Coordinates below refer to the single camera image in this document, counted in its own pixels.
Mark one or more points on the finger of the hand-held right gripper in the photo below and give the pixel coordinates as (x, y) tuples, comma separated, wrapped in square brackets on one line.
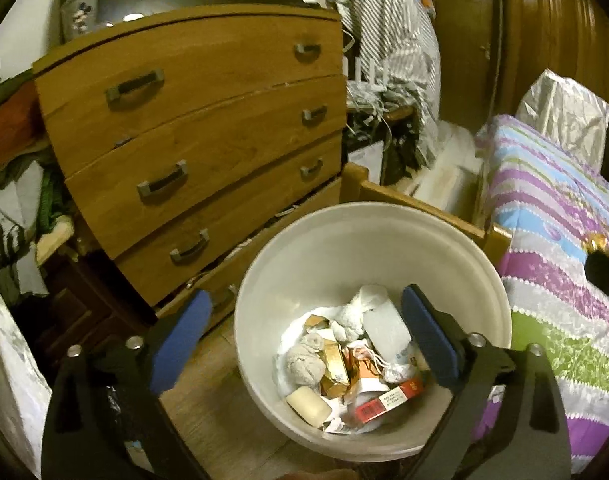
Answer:
[(606, 275)]

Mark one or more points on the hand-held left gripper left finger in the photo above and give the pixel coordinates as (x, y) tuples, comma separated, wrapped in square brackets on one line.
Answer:
[(182, 340)]

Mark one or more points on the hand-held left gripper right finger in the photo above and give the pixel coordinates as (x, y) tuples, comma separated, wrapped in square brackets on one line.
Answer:
[(432, 335)]

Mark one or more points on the gold foil wrapper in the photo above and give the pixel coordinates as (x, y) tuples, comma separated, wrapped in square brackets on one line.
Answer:
[(596, 243)]

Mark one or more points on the white tissue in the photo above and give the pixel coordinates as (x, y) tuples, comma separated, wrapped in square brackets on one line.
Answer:
[(359, 310)]

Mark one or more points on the small red cigarette pack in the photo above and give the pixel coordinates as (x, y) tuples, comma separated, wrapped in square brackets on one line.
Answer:
[(384, 402)]

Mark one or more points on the grey cloth ball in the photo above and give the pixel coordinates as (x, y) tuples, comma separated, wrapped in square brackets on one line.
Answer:
[(304, 357)]

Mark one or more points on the white plastic bucket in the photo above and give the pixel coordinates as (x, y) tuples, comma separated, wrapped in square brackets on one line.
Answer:
[(334, 250)]

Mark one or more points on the cream soap bar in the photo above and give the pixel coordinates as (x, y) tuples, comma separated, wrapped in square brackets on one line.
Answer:
[(308, 405)]

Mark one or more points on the striped floral bedsheet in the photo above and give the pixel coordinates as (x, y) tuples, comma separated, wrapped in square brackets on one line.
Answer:
[(549, 270)]

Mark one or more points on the silver foil bag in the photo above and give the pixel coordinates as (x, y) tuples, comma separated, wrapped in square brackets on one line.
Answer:
[(564, 110)]

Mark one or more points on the white patterned cloth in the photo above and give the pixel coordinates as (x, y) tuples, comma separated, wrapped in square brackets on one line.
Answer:
[(9, 370)]

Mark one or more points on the white cardboard box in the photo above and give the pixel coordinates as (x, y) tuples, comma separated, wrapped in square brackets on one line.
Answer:
[(365, 160)]

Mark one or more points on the wooden chest of drawers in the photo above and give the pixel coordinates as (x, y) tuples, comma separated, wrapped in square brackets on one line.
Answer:
[(194, 140)]

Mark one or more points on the pile of clothes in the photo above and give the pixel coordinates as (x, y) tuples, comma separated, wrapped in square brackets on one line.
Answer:
[(19, 185)]

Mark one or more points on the brown wooden wardrobe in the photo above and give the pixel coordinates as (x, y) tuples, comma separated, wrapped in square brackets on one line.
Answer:
[(559, 20)]

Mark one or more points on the white router with antennas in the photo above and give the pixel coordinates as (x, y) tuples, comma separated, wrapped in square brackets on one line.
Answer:
[(367, 72)]

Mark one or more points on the brown wooden door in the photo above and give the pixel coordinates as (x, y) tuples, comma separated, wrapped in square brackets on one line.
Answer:
[(459, 35)]

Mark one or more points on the grey striped shirt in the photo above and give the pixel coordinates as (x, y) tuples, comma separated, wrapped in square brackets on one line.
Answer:
[(389, 35)]

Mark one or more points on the cartoon mouse cup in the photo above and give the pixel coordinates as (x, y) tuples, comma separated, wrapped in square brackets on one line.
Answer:
[(79, 15)]

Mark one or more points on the wooden bed frame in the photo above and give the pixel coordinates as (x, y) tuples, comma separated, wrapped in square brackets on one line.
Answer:
[(384, 195)]

